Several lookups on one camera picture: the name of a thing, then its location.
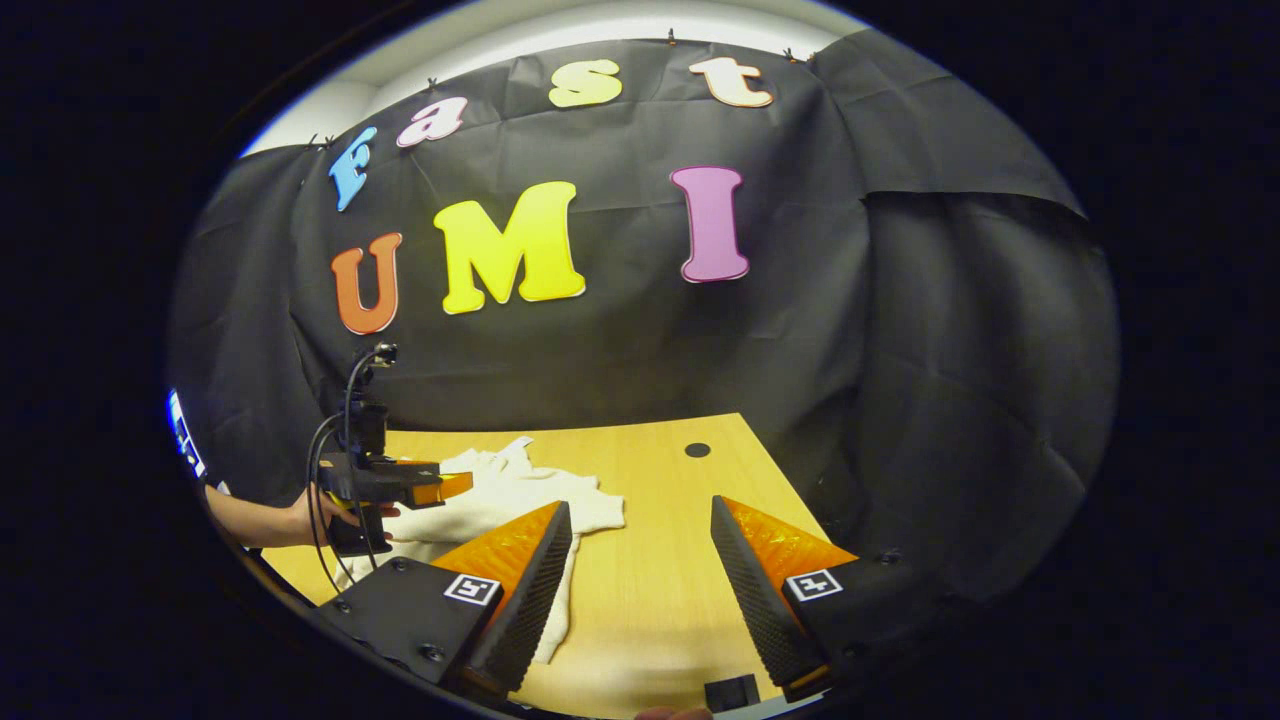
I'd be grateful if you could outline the cream sweatshirt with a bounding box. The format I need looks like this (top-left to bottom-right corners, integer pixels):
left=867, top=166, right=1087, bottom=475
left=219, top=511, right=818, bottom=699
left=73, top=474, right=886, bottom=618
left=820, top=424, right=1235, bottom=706
left=335, top=437, right=627, bottom=666

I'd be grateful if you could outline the computer monitor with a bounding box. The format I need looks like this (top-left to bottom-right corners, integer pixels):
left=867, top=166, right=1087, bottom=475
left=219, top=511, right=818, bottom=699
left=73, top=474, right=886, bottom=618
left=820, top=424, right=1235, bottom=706
left=167, top=390, right=208, bottom=481

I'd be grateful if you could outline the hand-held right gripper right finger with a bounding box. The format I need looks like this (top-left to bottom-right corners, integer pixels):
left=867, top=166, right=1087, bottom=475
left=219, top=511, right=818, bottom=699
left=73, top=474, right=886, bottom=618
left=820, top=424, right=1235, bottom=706
left=710, top=496, right=966, bottom=703

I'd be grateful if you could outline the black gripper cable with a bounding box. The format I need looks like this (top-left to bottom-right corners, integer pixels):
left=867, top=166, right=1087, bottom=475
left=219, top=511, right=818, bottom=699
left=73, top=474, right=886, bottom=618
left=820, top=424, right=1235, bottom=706
left=304, top=350, right=373, bottom=598

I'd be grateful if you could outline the black backdrop cloth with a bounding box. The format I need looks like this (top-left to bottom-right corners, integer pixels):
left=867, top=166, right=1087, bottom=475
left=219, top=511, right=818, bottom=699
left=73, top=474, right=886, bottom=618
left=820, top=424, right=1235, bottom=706
left=168, top=30, right=1119, bottom=601

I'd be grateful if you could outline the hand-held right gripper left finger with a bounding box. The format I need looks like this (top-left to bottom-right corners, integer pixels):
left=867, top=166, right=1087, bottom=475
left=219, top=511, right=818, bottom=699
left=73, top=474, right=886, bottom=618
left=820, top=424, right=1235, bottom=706
left=320, top=501, right=573, bottom=701

